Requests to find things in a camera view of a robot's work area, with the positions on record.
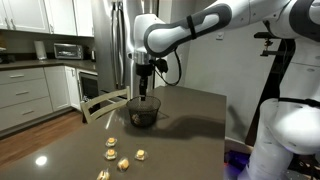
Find wrapped candy lower centre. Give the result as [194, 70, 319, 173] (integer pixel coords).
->
[117, 158, 130, 172]

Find paper towel roll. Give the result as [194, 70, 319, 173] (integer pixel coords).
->
[34, 41, 47, 60]

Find black camera stand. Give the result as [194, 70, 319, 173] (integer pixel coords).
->
[245, 32, 296, 146]

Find white upper cabinets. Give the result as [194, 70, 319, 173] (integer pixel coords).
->
[0, 0, 94, 37]

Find wrapped candy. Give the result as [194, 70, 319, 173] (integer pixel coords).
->
[135, 149, 147, 161]
[104, 149, 117, 160]
[105, 137, 117, 147]
[117, 158, 130, 172]

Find candy inside mesh bowl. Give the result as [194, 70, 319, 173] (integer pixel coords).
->
[131, 114, 141, 125]

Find stainless steel refrigerator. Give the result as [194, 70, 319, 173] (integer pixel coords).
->
[91, 0, 159, 96]

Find white lower drawer cabinets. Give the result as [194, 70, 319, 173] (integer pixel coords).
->
[0, 66, 72, 131]

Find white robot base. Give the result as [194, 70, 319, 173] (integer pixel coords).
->
[238, 37, 320, 180]

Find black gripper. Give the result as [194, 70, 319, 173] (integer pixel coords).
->
[136, 64, 154, 101]

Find wrapped candy far left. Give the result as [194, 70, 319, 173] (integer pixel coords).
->
[105, 137, 117, 147]

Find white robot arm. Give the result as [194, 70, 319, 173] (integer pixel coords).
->
[134, 0, 320, 101]

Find light wooden chair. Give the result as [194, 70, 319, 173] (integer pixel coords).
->
[81, 86, 131, 124]

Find silver toaster oven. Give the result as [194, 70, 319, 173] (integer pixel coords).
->
[54, 43, 83, 60]

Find wrapped candy front edge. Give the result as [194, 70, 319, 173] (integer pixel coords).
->
[96, 169, 110, 180]

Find wrapped candy centre right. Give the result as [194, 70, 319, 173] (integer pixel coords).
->
[135, 149, 147, 161]

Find wrapped candy middle left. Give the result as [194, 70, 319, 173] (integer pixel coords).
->
[104, 149, 117, 160]

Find black built-in oven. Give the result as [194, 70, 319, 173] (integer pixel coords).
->
[77, 69, 99, 102]

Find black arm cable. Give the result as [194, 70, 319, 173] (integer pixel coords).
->
[151, 48, 183, 87]

